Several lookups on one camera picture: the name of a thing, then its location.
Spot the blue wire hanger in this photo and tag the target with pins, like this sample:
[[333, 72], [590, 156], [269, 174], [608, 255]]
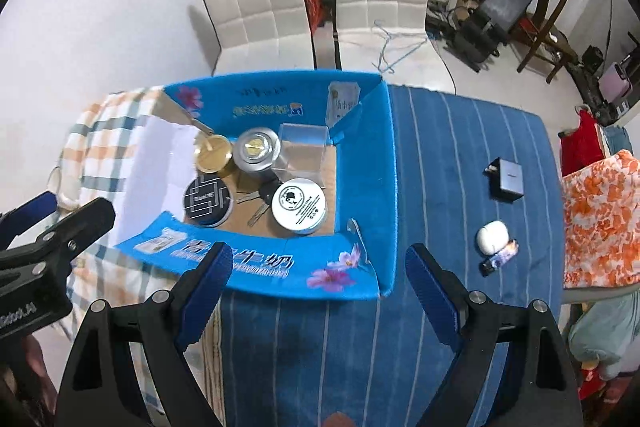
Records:
[[396, 47]]

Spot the blue striped cloth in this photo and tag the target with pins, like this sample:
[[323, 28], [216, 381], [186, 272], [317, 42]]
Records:
[[294, 363]]

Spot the orange floral blanket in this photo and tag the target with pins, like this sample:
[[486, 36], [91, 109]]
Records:
[[601, 223]]

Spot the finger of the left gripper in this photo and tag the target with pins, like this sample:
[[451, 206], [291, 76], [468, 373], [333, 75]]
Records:
[[67, 239], [17, 221]]

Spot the white round jar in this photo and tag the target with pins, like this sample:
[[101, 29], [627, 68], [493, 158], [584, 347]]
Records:
[[299, 206]]

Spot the black round cushion compact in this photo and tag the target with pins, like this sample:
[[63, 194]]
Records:
[[207, 200]]

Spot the keys with black fob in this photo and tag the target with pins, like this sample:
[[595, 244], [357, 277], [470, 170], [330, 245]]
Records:
[[265, 194]]

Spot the silver round tin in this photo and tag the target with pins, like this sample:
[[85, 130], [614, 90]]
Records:
[[256, 151]]

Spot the pink suitcase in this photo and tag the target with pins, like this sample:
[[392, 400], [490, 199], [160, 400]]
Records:
[[614, 84]]

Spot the clear plastic box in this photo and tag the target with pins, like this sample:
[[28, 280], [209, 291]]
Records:
[[302, 152]]

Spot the plaid checkered cloth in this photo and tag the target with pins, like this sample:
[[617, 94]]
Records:
[[96, 161]]

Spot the left white padded chair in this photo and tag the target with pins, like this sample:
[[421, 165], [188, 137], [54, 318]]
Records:
[[261, 35]]

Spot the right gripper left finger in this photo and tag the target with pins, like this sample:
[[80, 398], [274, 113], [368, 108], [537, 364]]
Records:
[[99, 385]]

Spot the right white padded chair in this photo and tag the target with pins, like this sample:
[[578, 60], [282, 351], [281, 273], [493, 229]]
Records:
[[356, 43]]

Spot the white earbuds case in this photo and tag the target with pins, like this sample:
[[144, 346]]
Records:
[[492, 237]]

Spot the brown wooden chair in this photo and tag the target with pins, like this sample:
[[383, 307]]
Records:
[[539, 33]]

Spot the white padded chair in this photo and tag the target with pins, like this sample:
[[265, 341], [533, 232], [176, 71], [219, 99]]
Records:
[[261, 35], [356, 43]]

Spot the red cloth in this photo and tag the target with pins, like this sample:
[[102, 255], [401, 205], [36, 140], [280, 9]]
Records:
[[580, 147]]

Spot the gold round tin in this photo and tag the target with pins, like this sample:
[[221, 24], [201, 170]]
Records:
[[213, 154]]

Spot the grey power charger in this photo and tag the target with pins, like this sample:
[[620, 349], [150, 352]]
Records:
[[505, 180]]

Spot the colourful printed lighter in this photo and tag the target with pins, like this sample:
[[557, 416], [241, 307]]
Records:
[[496, 261]]

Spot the light teal cloth bundle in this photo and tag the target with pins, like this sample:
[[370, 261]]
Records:
[[604, 333]]

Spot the blue cardboard milk box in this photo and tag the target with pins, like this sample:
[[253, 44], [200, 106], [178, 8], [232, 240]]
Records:
[[351, 257]]

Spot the black weight bench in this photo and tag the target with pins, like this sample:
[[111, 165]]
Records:
[[478, 36]]

